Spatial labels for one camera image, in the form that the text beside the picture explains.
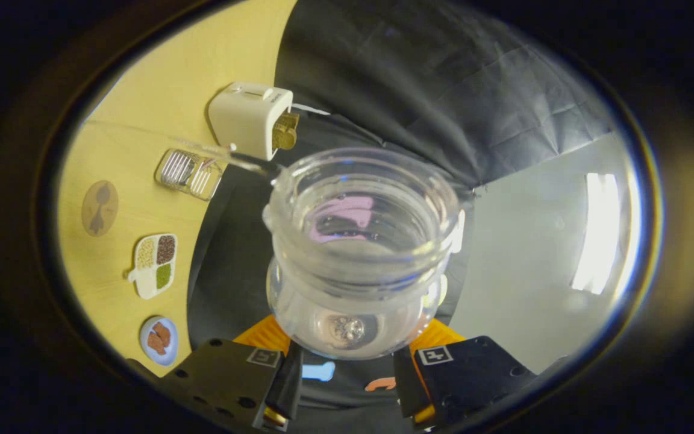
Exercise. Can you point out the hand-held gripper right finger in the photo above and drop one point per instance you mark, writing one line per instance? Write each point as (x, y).
(404, 380)

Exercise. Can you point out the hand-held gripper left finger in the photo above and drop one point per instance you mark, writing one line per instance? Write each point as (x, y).
(287, 380)

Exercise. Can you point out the clear glass bottle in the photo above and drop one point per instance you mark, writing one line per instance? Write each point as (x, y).
(359, 271)

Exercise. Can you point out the round cork coaster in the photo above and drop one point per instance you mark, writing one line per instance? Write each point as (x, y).
(100, 208)

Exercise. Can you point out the brown meat piece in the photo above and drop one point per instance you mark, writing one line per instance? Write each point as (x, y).
(164, 331)
(154, 343)

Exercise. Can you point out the small blue plate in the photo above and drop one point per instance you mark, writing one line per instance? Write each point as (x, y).
(145, 352)

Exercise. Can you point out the white divided bean dish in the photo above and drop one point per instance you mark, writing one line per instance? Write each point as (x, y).
(148, 286)

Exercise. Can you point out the pink striped straw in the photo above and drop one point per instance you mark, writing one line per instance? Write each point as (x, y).
(220, 150)

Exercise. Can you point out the ceiling light panel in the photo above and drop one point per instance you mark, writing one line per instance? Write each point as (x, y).
(597, 235)

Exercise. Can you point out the brown toast slice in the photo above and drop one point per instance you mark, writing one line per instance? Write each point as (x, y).
(285, 135)

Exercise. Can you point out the white toaster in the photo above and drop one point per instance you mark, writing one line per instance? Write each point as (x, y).
(241, 120)

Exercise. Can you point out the wooden table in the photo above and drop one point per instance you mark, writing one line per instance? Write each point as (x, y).
(160, 78)

